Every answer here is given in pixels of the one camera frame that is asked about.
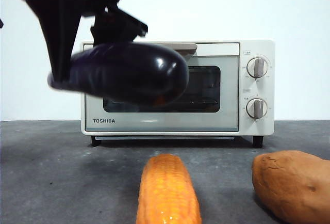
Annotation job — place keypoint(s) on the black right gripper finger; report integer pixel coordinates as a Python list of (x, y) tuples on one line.
[(58, 33), (113, 33)]

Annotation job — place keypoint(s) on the beige oven knob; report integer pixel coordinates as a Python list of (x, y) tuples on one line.
[(256, 108), (257, 67)]

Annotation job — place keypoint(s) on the dark purple eggplant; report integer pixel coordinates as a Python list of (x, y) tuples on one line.
[(129, 74)]

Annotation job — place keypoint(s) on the white Toshiba toaster oven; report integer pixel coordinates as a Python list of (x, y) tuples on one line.
[(257, 48)]

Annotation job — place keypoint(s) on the brown sweet potato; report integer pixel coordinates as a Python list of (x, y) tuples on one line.
[(291, 182)]

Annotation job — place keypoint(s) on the orange corn cob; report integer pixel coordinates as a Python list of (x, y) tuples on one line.
[(167, 190)]

